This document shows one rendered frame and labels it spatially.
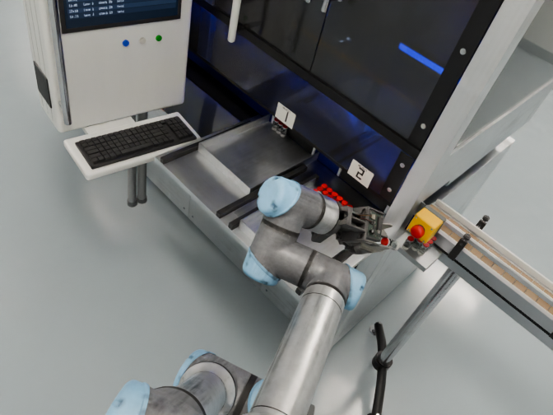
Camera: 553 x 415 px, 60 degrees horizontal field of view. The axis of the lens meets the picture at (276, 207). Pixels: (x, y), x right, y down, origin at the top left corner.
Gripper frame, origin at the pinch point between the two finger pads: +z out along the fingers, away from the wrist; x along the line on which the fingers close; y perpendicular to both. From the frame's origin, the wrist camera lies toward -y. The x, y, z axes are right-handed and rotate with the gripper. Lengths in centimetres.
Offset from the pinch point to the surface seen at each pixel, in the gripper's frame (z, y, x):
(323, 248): 16.3, -33.6, 3.1
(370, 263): 44, -37, 4
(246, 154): 3, -64, 34
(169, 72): -22, -88, 62
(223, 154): -5, -67, 32
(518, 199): 239, -73, 91
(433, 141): 18.3, -0.3, 31.9
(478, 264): 55, -5, 6
